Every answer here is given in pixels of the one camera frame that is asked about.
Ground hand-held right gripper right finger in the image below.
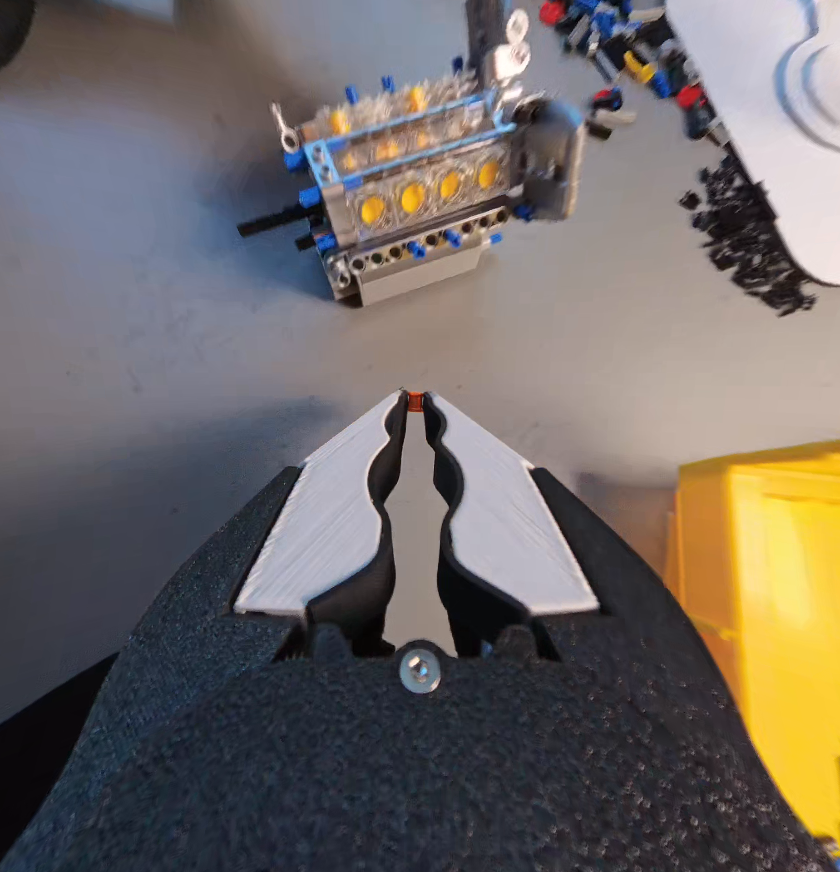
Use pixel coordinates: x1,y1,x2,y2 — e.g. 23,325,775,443
423,393,601,644

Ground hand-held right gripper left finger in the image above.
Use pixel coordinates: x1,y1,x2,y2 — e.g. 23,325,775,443
231,391,410,641

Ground yellow plastic bin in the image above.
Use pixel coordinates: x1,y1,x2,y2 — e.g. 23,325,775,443
663,439,840,872

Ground toy brick engine model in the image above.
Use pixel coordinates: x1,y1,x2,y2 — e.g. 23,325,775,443
238,0,587,307

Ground grey desk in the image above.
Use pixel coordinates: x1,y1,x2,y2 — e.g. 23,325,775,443
0,0,840,737

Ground pile of black pins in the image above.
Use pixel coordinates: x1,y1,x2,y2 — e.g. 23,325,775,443
679,148,819,317

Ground pile of coloured brick parts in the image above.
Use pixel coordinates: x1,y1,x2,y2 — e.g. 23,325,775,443
536,0,727,144

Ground white book stand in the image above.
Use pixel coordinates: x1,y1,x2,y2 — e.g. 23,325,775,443
666,0,840,287

